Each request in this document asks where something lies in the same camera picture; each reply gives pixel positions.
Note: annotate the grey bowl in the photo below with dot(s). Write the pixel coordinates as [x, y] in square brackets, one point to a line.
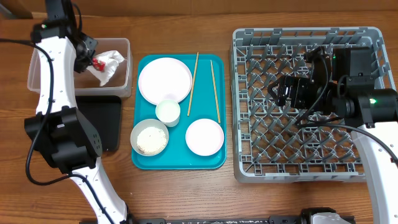
[142, 125]

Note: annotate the wooden chopstick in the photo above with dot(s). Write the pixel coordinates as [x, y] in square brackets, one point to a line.
[215, 92]
[193, 85]

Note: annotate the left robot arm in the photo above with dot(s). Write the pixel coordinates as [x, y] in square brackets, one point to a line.
[59, 131]

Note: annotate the white cup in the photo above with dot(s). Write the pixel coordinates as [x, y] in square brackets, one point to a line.
[168, 112]

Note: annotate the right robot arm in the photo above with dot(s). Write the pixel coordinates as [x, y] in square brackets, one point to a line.
[340, 93]

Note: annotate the left wooden chopstick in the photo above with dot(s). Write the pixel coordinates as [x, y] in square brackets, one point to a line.
[193, 85]

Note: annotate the cooked white rice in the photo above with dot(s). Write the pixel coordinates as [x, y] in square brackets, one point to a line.
[151, 141]

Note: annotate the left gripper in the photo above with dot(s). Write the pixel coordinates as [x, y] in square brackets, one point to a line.
[92, 44]

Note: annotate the white napkin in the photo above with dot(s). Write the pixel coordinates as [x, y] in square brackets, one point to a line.
[113, 59]

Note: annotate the grey dishwasher rack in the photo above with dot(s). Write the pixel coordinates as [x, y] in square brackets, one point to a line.
[267, 146]

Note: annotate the black waste tray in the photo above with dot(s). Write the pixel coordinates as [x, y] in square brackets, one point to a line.
[105, 114]

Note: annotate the clear plastic waste bin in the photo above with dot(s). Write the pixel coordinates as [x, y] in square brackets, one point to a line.
[86, 83]

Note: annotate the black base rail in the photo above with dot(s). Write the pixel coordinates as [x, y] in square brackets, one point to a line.
[273, 219]

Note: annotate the teal serving tray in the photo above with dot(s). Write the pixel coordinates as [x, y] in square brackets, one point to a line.
[180, 113]

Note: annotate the large white plate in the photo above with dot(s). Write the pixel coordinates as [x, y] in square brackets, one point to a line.
[165, 78]

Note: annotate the right wooden chopstick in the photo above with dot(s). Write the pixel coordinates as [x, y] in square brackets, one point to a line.
[215, 92]

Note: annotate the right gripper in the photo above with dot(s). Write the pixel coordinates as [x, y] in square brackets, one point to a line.
[298, 87]

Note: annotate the red snack wrapper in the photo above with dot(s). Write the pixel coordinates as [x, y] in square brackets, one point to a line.
[99, 65]

